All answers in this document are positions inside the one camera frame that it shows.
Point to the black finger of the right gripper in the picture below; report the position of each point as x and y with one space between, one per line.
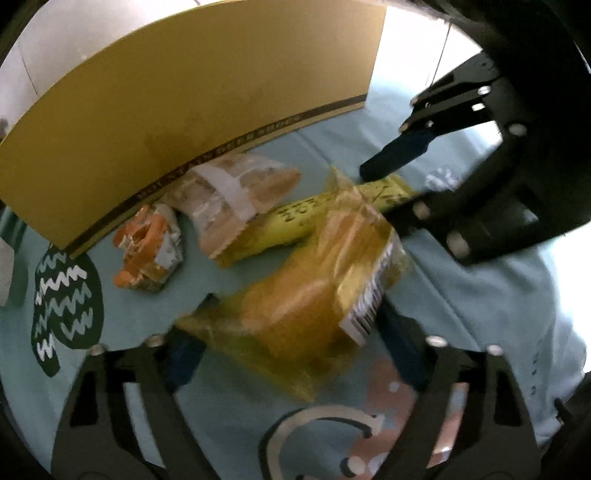
436 112
521 196

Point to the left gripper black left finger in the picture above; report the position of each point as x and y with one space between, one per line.
95 437

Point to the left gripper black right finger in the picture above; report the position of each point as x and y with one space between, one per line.
495 438

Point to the yellow cake snack bag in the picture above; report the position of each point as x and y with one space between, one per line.
302 325

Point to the light blue tablecloth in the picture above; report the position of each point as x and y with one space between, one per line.
57 310

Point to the orange white snack packet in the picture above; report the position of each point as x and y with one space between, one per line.
151 246

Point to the white lidded cup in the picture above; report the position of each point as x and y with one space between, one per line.
7 258

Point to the yellow snack bar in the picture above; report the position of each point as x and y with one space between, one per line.
290 223

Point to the clear bread snack packet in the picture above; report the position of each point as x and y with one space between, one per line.
223 196

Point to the yellow cardboard box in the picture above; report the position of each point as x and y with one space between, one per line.
115 131

